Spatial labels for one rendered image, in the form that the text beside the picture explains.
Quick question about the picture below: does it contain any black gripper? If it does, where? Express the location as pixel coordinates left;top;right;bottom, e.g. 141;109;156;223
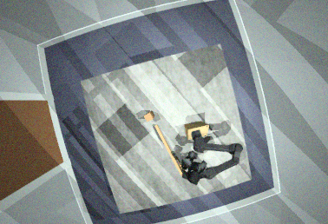
182;151;198;179

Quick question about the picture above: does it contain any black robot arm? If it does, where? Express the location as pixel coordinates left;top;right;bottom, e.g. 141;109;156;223
181;129;243;186

